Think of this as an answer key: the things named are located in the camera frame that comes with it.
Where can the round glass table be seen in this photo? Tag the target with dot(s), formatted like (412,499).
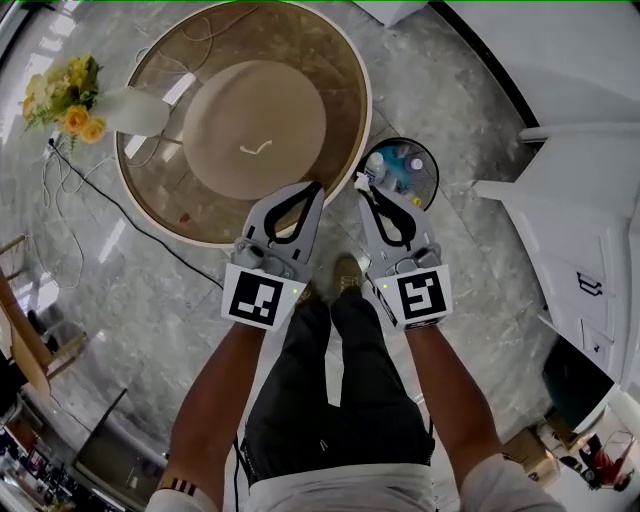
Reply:
(330,100)

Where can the person's dark trousers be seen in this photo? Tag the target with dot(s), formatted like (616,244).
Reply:
(325,400)

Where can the white vase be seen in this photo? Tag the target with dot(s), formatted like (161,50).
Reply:
(135,112)

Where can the blue plastic packet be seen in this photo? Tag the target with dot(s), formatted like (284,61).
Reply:
(395,160)

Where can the small white scrap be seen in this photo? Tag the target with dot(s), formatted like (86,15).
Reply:
(256,148)

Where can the yellow flower bouquet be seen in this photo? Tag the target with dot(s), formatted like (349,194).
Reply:
(75,100)

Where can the person's left shoe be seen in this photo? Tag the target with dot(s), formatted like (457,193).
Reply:
(306,295)

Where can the person's left forearm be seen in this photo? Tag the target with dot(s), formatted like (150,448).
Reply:
(215,400)

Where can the white plastic bottle blue label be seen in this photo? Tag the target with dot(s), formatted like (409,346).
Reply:
(375,167)

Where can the clear bottle white cap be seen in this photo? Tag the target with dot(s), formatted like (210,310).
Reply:
(416,164)

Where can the black bin with bottles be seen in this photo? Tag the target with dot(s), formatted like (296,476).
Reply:
(430,185)

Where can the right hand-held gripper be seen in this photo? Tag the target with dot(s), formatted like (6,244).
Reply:
(420,300)

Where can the person's right shoe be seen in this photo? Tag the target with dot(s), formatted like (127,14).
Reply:
(347,275)

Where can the wooden side chair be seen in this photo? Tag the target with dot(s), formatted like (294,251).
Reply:
(25,360)

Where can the black glass stand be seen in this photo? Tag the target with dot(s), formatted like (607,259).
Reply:
(115,450)

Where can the person's shoe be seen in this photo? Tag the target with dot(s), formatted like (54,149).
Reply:
(347,275)
(306,295)

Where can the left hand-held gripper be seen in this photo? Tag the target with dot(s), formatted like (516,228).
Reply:
(255,300)

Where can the person's right forearm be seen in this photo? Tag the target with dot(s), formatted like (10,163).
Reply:
(450,390)

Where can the cardboard box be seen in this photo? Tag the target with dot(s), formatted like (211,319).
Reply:
(530,455)

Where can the white cloth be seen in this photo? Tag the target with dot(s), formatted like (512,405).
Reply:
(363,182)

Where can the person's light grey shirt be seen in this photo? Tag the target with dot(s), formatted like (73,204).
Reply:
(350,495)

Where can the white cabinet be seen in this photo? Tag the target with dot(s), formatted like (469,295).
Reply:
(575,210)

